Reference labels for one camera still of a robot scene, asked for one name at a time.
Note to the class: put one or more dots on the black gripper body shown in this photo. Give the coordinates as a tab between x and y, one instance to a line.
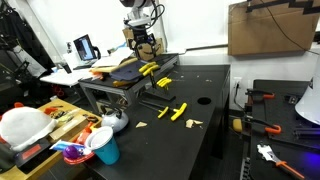
140	37

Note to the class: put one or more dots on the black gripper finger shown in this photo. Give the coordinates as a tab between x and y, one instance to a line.
154	49
137	53

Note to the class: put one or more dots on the large yellow T-handle hex key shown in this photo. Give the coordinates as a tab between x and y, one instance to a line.
149	70

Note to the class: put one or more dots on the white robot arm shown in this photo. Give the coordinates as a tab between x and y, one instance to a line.
143	15

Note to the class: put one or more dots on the open cardboard box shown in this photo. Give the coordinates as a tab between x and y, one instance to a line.
145	49

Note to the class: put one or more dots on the white paper sheets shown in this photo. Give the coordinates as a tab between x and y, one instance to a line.
115	58

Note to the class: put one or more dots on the black hex key stand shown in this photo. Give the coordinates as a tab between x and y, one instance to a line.
159	92

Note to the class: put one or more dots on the laptop computer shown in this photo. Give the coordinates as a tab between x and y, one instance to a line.
88	53

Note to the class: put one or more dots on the white kettle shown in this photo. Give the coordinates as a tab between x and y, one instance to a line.
114	118

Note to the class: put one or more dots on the blue plastic cup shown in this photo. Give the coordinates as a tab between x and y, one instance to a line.
103	144

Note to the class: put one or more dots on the wooden tray table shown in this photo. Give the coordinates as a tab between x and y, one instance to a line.
67	131

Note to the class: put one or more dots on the purple ball toy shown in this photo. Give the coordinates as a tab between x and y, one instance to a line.
71	152

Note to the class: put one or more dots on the large cardboard panel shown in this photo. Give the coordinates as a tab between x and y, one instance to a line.
255	29

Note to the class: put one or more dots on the white fluffy cloth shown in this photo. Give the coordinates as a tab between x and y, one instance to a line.
23	126

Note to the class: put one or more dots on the aluminium frame side table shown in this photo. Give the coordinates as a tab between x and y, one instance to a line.
129	92

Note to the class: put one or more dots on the small yellow T-handle key one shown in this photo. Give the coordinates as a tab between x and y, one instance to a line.
161	80

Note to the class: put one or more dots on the small yellow T-handle key two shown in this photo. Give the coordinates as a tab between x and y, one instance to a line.
160	85

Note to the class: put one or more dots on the small yellow T-handle key three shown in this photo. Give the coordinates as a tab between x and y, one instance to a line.
166	83

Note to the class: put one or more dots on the small yellow T-handle on table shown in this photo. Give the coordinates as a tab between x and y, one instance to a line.
159	108

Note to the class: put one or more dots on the big yellow T-handle on table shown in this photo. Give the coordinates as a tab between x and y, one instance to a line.
177	112

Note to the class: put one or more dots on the orange handled wrench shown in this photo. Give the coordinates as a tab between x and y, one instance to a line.
268	154

